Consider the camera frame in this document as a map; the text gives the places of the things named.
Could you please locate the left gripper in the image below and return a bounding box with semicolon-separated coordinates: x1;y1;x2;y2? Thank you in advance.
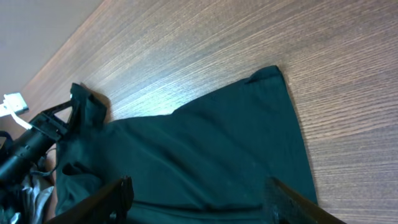
29;93;80;142

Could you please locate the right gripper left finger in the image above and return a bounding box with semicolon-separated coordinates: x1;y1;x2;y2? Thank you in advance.
47;176;134;224

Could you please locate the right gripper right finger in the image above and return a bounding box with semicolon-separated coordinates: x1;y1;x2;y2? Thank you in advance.
263;177;346;224

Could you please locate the black t-shirt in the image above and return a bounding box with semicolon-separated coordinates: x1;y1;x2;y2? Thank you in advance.
55;66;317;223

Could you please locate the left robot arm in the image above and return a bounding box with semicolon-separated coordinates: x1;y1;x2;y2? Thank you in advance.
1;93;80;185

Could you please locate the grey folded garment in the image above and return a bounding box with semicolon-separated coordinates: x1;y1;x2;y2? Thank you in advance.
1;175;53;224

